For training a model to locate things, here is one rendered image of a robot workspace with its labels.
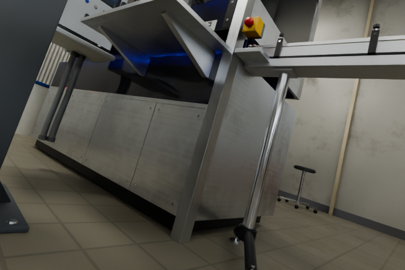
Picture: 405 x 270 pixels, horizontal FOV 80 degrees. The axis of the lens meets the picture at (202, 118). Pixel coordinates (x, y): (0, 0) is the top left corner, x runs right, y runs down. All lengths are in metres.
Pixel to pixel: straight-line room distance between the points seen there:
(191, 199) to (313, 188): 3.95
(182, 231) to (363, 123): 4.19
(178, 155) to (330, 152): 3.97
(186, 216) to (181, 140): 0.34
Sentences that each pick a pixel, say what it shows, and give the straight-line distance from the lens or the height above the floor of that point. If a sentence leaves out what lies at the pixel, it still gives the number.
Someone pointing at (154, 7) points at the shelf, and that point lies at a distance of 1.03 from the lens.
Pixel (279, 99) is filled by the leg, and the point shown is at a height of 0.70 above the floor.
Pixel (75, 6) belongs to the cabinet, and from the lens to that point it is 1.85.
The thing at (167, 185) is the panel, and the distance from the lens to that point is 1.17.
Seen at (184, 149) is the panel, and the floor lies 0.37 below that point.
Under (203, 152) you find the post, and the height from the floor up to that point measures 0.38.
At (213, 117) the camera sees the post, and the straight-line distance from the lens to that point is 1.07.
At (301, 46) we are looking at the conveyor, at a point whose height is 0.95.
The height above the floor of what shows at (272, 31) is 1.16.
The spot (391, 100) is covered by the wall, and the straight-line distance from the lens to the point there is 4.99.
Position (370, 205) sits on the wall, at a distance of 4.71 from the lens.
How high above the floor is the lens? 0.38
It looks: 8 degrees up
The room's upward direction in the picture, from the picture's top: 16 degrees clockwise
